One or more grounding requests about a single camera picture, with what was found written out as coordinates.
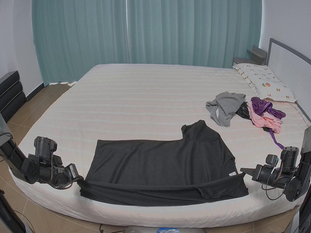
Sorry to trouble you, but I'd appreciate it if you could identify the black T-shirt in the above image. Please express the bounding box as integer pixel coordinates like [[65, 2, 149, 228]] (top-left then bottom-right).
[[79, 120, 250, 206]]

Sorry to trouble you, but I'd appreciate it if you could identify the black chest of drawers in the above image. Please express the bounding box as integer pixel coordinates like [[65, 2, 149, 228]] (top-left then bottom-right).
[[0, 71, 27, 123]]

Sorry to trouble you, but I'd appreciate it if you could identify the white printed pillow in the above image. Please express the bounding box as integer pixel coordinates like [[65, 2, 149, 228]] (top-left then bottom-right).
[[232, 63, 298, 103]]

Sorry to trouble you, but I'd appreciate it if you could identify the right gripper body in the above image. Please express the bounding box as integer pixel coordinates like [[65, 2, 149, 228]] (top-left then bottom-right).
[[252, 164, 280, 187]]

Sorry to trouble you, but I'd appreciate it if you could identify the grey garment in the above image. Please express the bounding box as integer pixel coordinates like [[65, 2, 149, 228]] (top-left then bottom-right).
[[206, 91, 247, 128]]

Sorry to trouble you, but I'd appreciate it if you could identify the blue-green curtain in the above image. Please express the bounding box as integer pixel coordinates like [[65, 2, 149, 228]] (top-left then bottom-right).
[[126, 0, 263, 69], [32, 0, 128, 87]]

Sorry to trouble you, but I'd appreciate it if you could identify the grey bedside table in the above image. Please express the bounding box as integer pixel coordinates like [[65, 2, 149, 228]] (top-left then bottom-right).
[[232, 45, 268, 66]]

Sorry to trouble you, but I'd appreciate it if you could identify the black cable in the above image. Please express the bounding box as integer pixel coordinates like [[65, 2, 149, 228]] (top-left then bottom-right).
[[262, 179, 286, 200]]

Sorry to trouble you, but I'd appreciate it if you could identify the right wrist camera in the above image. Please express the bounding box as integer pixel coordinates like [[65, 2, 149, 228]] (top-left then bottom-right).
[[265, 154, 279, 166]]

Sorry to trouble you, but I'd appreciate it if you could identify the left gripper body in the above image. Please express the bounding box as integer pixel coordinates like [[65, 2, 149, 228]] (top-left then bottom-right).
[[51, 164, 80, 189]]

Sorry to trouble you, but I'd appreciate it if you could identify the pile of clothes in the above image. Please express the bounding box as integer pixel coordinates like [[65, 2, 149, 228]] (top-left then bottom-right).
[[235, 97, 287, 150]]

